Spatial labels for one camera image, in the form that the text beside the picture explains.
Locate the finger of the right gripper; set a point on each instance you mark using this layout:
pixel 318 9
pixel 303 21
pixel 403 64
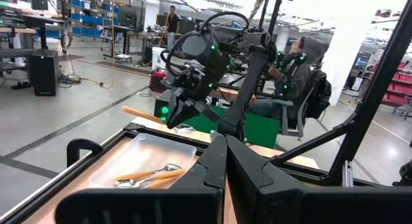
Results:
pixel 174 114
pixel 190 113

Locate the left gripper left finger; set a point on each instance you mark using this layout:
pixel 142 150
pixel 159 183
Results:
pixel 209 172

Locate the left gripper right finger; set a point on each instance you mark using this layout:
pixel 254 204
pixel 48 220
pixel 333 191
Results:
pixel 251 185

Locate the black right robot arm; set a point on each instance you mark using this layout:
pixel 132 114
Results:
pixel 244 89

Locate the black equipment with green light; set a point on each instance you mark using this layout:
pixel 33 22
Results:
pixel 160 103

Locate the wooden workbench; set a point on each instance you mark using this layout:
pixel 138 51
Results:
pixel 225 93

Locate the red tool bag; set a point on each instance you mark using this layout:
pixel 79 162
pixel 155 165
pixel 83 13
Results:
pixel 157 80

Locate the translucent white plastic container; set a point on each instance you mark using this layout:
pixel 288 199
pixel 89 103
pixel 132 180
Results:
pixel 145 150

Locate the green mat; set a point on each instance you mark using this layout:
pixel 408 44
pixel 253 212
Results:
pixel 260 130

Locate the person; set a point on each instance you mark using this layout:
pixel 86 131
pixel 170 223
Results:
pixel 172 24
pixel 299 76

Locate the black-legged desk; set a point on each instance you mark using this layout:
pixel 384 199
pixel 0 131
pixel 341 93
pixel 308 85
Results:
pixel 124 27

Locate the blue bin shelving rack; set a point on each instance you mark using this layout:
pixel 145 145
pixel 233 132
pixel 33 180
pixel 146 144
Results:
pixel 87 19

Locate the black background equipment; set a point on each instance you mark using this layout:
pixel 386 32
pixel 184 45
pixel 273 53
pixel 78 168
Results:
pixel 405 172

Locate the dark workstation desk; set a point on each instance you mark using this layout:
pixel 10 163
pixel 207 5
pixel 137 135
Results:
pixel 29 19

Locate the black computer monitor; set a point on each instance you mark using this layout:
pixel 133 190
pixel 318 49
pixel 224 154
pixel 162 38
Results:
pixel 39 0

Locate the red shelving unit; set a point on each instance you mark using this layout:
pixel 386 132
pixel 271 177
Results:
pixel 399 89

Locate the black curved frame bracket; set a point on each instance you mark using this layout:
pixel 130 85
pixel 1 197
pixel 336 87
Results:
pixel 83 143

